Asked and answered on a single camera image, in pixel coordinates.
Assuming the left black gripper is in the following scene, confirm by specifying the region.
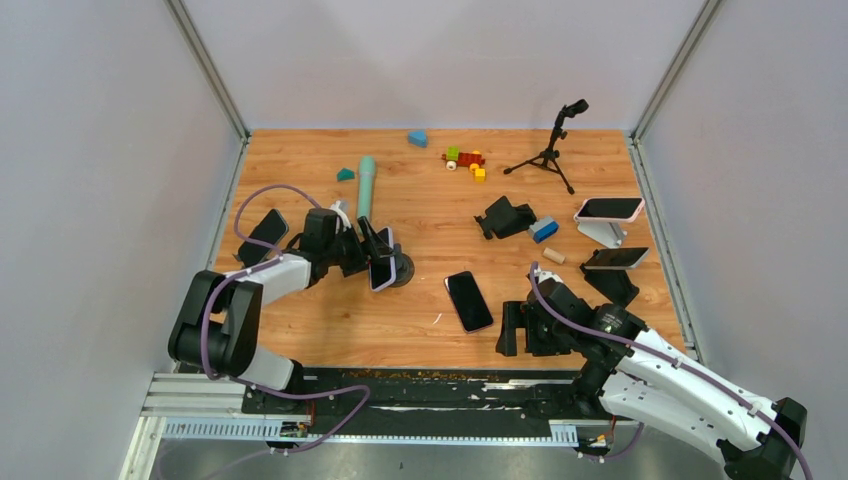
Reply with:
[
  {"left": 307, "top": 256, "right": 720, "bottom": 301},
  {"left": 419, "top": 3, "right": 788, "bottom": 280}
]
[{"left": 326, "top": 217, "right": 396, "bottom": 278}]

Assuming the phone with lavender case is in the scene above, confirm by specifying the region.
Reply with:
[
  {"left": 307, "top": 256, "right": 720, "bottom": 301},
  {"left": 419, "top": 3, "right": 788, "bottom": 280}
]
[{"left": 369, "top": 227, "right": 397, "bottom": 292}]

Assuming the phone with pink-edged black case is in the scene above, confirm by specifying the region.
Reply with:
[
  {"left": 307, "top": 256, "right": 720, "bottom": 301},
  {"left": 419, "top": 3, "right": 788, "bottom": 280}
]
[{"left": 444, "top": 271, "right": 494, "bottom": 334}]

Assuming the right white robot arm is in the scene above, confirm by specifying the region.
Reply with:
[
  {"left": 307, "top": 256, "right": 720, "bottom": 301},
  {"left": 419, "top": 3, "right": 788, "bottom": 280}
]
[{"left": 496, "top": 272, "right": 811, "bottom": 479}]

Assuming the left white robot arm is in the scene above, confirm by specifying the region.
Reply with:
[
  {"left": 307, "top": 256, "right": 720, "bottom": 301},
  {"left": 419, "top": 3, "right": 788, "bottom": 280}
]
[{"left": 167, "top": 208, "right": 414, "bottom": 413}]

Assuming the round black phone stand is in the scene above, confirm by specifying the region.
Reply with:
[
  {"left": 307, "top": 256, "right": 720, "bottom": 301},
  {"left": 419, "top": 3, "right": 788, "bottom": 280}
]
[{"left": 390, "top": 243, "right": 415, "bottom": 288}]

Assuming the black clamp phone holder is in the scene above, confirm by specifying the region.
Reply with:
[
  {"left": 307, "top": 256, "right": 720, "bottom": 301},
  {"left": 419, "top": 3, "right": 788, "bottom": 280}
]
[{"left": 474, "top": 196, "right": 537, "bottom": 240}]

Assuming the phone with white edge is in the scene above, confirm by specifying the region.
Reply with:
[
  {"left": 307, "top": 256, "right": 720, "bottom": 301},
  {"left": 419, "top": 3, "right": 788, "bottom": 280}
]
[{"left": 582, "top": 247, "right": 650, "bottom": 270}]

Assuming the white phone stand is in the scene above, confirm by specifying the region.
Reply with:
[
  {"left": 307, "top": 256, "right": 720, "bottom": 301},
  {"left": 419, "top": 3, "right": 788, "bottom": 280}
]
[{"left": 577, "top": 222, "right": 628, "bottom": 249}]

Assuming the phone with pink case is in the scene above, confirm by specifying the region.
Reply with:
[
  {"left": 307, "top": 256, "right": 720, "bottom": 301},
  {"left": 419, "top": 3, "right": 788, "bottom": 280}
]
[{"left": 574, "top": 197, "right": 645, "bottom": 223}]

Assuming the black mini tripod stand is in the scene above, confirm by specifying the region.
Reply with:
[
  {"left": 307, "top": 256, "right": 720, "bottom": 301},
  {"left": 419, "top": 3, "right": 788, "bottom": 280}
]
[{"left": 503, "top": 99, "right": 589, "bottom": 195}]

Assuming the small wooden cylinder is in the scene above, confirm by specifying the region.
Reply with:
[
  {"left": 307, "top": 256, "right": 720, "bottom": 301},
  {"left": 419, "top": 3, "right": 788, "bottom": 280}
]
[{"left": 542, "top": 248, "right": 566, "bottom": 265}]

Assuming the dark teal small block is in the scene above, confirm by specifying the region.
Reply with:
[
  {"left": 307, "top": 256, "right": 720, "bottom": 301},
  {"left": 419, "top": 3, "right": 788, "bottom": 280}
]
[{"left": 336, "top": 168, "right": 356, "bottom": 182}]

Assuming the teal toy microphone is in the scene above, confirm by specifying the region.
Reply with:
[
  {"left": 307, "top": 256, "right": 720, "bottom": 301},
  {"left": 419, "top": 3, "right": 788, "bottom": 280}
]
[{"left": 356, "top": 156, "right": 377, "bottom": 218}]

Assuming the blue and grey eraser block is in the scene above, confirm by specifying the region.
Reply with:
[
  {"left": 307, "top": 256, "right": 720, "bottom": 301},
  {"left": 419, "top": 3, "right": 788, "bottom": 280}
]
[{"left": 528, "top": 216, "right": 559, "bottom": 244}]

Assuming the colourful toy brick car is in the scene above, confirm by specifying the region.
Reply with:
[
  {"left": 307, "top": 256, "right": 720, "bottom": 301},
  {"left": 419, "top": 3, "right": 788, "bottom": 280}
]
[{"left": 441, "top": 146, "right": 486, "bottom": 172}]

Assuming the blue triangular block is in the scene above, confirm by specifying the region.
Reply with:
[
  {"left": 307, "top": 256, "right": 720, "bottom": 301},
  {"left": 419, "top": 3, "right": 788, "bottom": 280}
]
[{"left": 407, "top": 130, "right": 429, "bottom": 148}]

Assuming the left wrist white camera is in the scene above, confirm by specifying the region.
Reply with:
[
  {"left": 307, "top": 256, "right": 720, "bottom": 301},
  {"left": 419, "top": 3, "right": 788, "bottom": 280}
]
[{"left": 330, "top": 199, "right": 352, "bottom": 231}]

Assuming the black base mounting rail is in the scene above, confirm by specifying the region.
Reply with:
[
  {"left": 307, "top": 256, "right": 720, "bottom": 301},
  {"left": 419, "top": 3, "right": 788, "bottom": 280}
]
[{"left": 142, "top": 360, "right": 664, "bottom": 446}]

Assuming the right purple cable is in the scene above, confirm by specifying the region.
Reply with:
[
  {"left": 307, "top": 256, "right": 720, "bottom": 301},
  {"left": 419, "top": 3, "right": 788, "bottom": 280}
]
[{"left": 528, "top": 260, "right": 815, "bottom": 480}]

